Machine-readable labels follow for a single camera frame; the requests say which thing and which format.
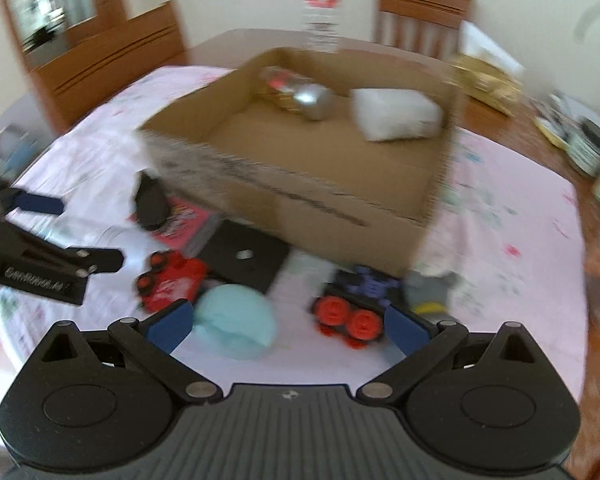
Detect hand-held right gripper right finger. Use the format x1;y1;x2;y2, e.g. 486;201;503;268
356;304;538;406

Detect black toy car red wheels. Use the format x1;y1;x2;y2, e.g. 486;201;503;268
311;265;406;350

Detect red card pack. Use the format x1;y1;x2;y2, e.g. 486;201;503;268
127;197;222;252

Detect grey elephant toy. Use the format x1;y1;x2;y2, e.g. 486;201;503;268
402;270;458;317

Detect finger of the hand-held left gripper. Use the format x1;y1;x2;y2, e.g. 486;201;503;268
0;177;65;217
0;220;126;307

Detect black oval case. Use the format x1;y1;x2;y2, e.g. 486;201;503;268
132;172;173;231

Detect black square plate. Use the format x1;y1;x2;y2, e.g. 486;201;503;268
197;220;291;293

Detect wooden chair back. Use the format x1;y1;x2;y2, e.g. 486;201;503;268
374;0;476;58

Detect pill bottle with silver cap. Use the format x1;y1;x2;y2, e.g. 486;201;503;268
257;65;338;122

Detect pile of pens and papers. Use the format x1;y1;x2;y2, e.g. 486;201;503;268
532;91;581;151

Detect light blue ball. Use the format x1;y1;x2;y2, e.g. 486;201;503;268
192;284;277;360

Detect black lid glass jar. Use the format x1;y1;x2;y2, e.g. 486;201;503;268
567;117;600;177

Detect wooden chair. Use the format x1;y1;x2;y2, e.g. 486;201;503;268
32;0;191;131
374;0;476;58

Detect gold foil bag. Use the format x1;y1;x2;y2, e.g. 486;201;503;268
452;55;523;116

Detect white paper bag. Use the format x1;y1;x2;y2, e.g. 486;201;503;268
460;20;526;78

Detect red toy train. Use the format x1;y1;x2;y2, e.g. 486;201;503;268
134;250;208;311

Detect white plastic container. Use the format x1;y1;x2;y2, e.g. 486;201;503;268
350;87;443;142

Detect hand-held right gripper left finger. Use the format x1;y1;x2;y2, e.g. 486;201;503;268
40;299;220;406

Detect cardboard box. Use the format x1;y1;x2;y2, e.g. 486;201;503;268
137;47;468;278

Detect pink printed tablecloth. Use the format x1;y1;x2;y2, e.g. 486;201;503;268
0;65;588;461

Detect clear water bottle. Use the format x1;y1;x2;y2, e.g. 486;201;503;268
300;0;346;53

